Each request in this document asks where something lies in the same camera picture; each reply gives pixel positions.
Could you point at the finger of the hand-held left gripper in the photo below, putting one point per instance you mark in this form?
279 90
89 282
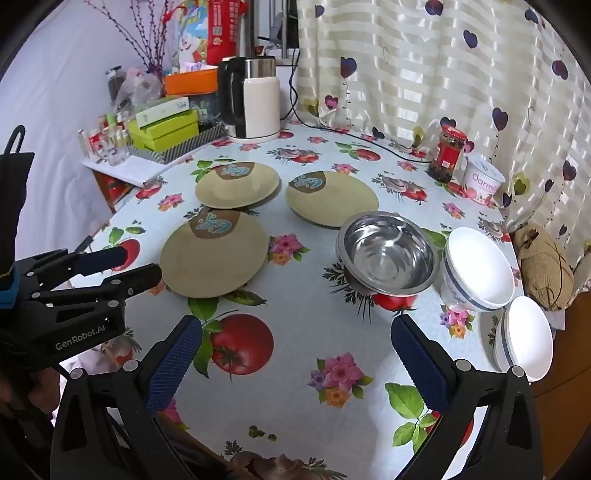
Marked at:
108 258
136 279

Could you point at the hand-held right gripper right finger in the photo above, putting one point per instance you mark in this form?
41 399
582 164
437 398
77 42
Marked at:
422 364

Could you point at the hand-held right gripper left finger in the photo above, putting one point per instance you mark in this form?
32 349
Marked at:
173 367

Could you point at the beige plate brown emblem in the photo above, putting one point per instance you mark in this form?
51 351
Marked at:
337 203
240 189
217 263

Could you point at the white bowl blue stripe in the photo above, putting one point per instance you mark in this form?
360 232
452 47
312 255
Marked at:
478 267
526 337

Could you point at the stainless steel bowl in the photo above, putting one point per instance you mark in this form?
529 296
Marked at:
388 251

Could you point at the person's left hand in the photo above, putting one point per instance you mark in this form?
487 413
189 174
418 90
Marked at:
41 387

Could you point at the white paper pad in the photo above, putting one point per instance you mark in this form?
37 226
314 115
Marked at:
129 170

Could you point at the clear glass cup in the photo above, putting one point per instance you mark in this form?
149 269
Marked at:
113 150

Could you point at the row of small bottles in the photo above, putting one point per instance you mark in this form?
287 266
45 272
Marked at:
92 141

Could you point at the floral vegetable print tablecloth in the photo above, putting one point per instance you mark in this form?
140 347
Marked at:
300 323

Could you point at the black white striped tray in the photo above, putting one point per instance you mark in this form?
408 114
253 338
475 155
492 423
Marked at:
184 147

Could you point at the green cardboard box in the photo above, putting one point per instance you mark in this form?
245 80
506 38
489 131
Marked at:
161 134

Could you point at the brown twine ball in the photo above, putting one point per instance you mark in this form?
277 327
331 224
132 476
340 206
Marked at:
542 267

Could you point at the white and green box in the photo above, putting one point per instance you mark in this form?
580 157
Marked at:
159 112

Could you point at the clear plastic bag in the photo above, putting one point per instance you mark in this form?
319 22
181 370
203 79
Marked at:
138 90

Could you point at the dark small bottle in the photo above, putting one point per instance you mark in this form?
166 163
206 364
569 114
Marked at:
113 85

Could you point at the white kettle base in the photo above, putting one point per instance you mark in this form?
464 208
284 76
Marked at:
258 137

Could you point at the white yogurt cup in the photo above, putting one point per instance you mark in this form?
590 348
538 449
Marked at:
482 184

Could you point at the orange box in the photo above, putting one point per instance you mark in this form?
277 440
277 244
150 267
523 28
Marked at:
189 83

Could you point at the purple flower branches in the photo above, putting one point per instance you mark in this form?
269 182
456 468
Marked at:
154 60

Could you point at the chili sauce glass jar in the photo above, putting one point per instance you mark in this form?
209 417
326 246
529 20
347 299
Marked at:
447 157

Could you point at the cream electric kettle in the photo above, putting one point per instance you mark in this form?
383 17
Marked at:
261 106

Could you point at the cartoon print bag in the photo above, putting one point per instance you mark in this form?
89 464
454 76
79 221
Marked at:
191 41

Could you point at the red package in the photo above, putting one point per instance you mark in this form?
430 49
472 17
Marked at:
224 32

